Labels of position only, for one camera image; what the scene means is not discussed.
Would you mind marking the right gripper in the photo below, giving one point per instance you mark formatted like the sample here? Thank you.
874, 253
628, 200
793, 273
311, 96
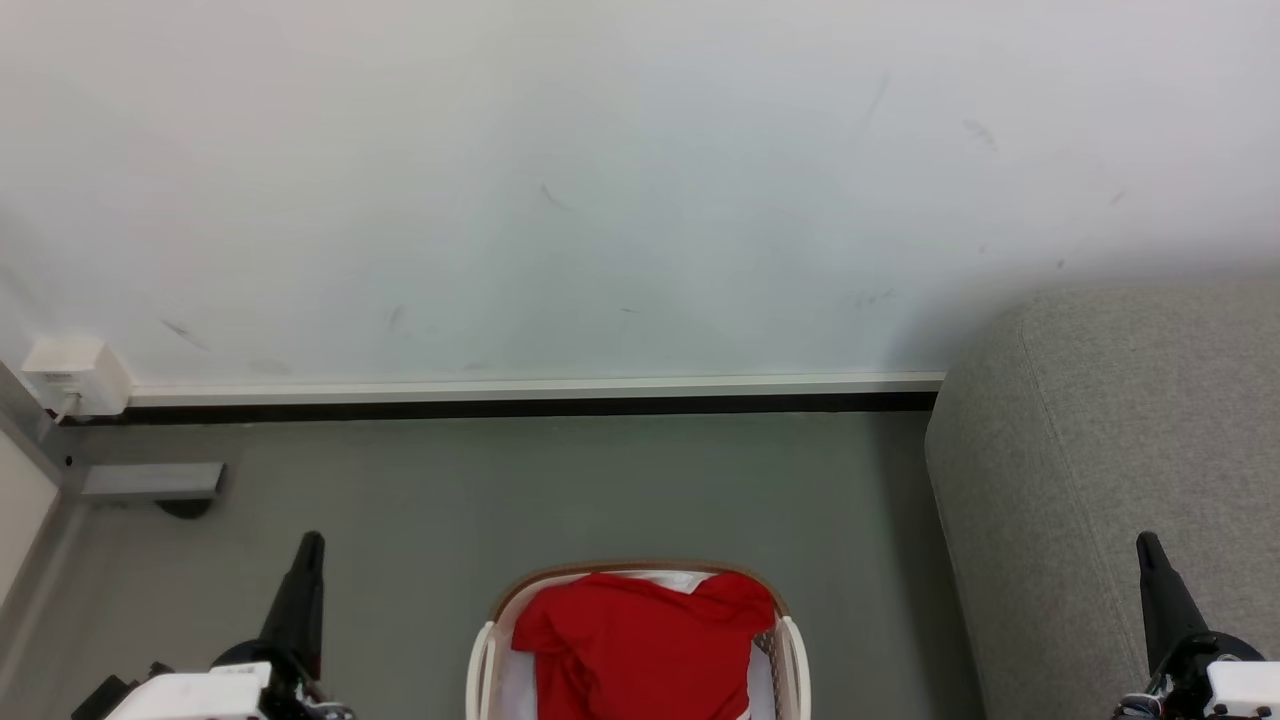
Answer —
1240, 690

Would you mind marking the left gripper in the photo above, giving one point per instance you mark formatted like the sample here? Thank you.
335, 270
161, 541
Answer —
200, 695

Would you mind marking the red shirt with striped cuff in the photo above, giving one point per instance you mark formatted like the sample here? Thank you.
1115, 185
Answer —
640, 650

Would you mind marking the grey fabric sofa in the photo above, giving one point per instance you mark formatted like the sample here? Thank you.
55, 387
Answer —
1100, 480

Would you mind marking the grey metal furniture foot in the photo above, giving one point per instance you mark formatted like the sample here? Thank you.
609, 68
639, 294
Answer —
150, 482

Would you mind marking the white laundry basket brown rim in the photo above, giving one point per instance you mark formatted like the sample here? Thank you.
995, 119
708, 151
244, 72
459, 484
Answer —
480, 665

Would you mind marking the white and black baseboard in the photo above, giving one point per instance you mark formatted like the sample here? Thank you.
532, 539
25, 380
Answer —
520, 398

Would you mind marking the white panel with grey frame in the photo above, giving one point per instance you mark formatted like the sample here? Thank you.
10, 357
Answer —
20, 500

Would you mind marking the white wall outlet box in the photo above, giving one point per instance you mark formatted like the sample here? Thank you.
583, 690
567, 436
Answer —
75, 375

